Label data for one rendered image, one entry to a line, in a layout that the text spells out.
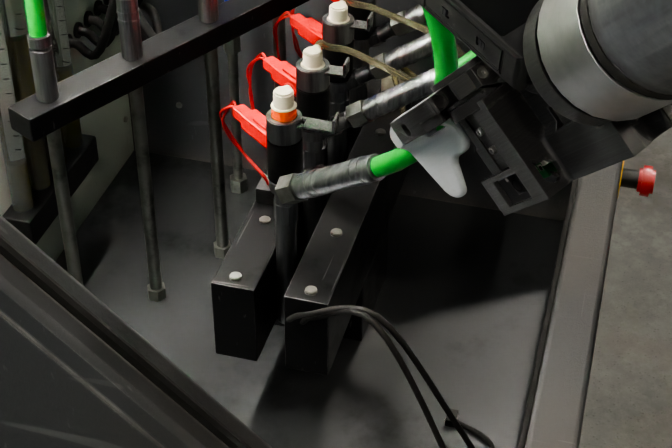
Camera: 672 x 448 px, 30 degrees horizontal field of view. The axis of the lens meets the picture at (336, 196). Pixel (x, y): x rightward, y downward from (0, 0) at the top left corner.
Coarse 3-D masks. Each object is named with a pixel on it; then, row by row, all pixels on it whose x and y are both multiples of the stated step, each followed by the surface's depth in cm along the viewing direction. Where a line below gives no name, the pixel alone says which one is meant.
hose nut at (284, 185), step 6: (288, 174) 87; (294, 174) 87; (282, 180) 87; (288, 180) 87; (276, 186) 87; (282, 186) 87; (288, 186) 86; (276, 192) 87; (282, 192) 87; (288, 192) 87; (282, 198) 87; (288, 198) 87; (294, 198) 86
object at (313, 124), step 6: (306, 120) 96; (312, 120) 96; (318, 120) 96; (324, 120) 96; (300, 126) 96; (306, 126) 96; (312, 126) 96; (318, 126) 96; (324, 126) 96; (330, 126) 96; (324, 132) 95; (330, 132) 95
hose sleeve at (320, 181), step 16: (352, 160) 82; (368, 160) 81; (304, 176) 85; (320, 176) 84; (336, 176) 83; (352, 176) 82; (368, 176) 81; (384, 176) 81; (304, 192) 86; (320, 192) 85
